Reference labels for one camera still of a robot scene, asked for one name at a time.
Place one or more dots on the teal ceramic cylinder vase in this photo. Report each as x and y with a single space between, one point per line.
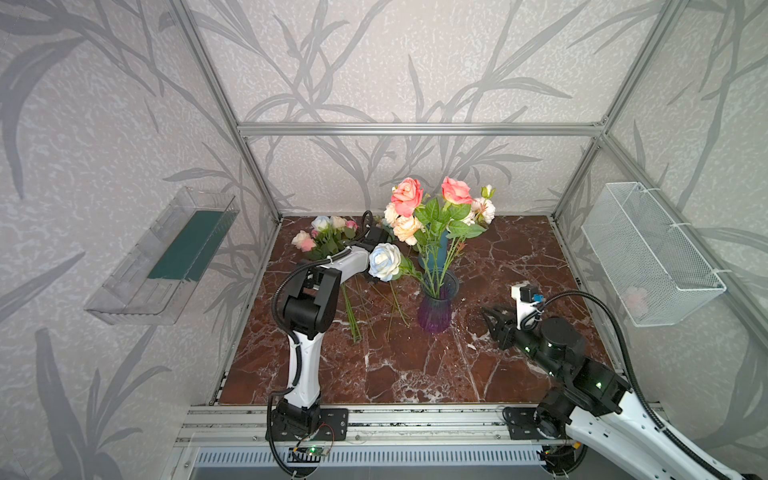
440 256

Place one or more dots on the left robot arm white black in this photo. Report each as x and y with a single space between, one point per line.
303 391

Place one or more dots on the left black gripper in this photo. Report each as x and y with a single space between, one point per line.
372 234

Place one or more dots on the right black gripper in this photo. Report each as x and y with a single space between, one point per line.
507 324

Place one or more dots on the purple blue glass vase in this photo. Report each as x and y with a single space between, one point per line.
434 315

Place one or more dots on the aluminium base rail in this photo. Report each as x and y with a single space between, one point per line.
365 425

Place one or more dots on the white wire mesh basket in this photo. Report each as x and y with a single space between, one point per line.
660 277

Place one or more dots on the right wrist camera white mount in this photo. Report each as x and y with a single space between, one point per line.
529 305

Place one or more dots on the pale pink peony flower stem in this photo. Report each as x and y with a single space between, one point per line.
482 210

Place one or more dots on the horizontal aluminium frame bar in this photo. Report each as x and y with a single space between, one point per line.
254 129

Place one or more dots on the clear plastic wall shelf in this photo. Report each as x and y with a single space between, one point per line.
156 279

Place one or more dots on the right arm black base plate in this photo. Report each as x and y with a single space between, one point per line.
524 423

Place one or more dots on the dark pink rose stem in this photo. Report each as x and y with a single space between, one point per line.
408 197

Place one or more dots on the pink rose flower stem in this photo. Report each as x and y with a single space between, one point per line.
457 223

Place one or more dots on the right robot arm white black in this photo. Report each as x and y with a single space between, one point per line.
597 407

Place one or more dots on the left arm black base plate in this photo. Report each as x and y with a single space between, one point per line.
324 424

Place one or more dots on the blue white rose stem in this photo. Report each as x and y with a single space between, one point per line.
388 263

